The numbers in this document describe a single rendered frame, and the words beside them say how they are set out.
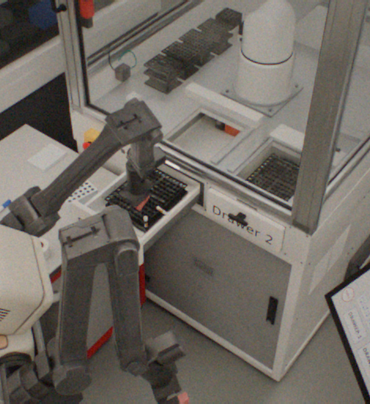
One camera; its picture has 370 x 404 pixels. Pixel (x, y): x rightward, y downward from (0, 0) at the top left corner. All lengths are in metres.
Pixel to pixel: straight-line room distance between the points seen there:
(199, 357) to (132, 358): 1.47
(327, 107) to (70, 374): 0.92
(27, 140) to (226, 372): 1.24
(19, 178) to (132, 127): 1.09
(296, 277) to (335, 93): 0.75
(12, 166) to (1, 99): 0.30
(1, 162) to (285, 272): 1.13
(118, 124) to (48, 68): 1.40
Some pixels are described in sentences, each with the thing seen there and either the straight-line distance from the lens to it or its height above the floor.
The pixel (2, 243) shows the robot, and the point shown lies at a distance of 1.51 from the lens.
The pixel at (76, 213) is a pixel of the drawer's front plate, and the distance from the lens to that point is 2.22.
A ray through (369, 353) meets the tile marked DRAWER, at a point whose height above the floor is 1.01.
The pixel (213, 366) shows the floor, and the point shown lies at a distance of 2.90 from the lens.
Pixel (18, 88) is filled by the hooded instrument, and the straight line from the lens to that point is 2.82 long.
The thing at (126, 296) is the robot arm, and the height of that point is 1.45.
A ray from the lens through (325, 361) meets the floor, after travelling 2.97.
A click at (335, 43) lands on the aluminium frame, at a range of 1.69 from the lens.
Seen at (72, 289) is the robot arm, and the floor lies 1.51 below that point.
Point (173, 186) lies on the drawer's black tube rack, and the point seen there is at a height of 0.90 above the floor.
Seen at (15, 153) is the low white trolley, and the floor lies 0.76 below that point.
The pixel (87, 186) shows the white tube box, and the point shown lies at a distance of 2.44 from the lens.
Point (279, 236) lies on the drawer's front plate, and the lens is 2.15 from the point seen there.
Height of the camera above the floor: 2.49
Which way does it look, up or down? 46 degrees down
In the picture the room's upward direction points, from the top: 1 degrees clockwise
